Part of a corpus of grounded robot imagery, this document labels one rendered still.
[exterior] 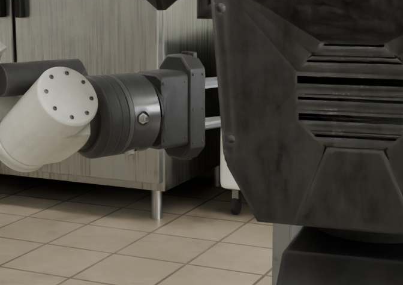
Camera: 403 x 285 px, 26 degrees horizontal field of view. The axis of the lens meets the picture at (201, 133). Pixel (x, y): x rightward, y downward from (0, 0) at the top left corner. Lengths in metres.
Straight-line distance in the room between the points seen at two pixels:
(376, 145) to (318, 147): 0.04
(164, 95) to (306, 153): 0.35
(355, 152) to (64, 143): 0.36
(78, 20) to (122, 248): 0.98
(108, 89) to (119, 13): 2.68
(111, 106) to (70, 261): 2.36
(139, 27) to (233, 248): 0.96
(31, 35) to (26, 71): 2.91
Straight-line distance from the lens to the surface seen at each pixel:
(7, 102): 0.94
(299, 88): 0.62
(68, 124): 0.84
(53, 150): 0.89
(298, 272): 0.70
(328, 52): 0.60
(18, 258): 3.31
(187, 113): 0.99
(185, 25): 3.73
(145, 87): 0.94
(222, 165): 3.73
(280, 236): 1.45
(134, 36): 3.55
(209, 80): 1.02
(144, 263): 3.20
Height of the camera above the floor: 1.00
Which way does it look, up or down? 10 degrees down
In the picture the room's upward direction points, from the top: straight up
